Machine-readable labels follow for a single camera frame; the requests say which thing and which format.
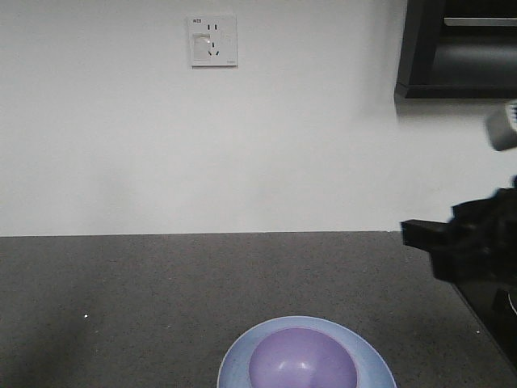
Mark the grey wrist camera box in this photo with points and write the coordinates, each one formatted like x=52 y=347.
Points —
x=501 y=127

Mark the purple plastic bowl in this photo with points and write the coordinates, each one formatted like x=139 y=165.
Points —
x=301 y=357

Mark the white wall power socket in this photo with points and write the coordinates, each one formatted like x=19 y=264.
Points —
x=212 y=40

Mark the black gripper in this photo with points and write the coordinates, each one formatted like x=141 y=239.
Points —
x=478 y=243

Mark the light blue plastic plate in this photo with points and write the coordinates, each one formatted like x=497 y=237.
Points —
x=371 y=367

